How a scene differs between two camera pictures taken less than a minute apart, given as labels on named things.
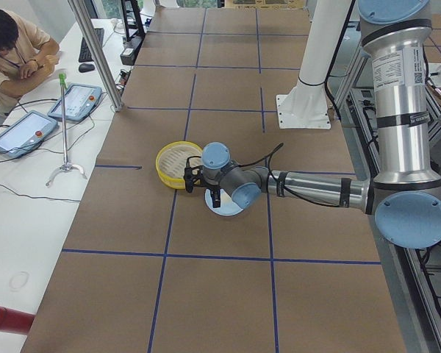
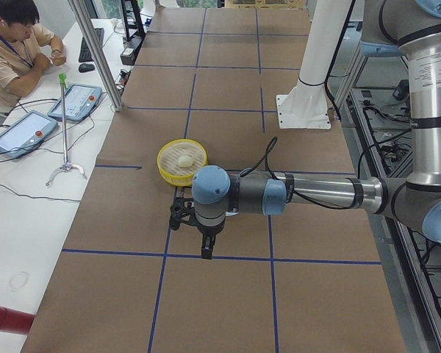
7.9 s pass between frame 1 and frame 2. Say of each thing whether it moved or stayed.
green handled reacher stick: stayed
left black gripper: moved
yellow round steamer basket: stayed
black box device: stayed
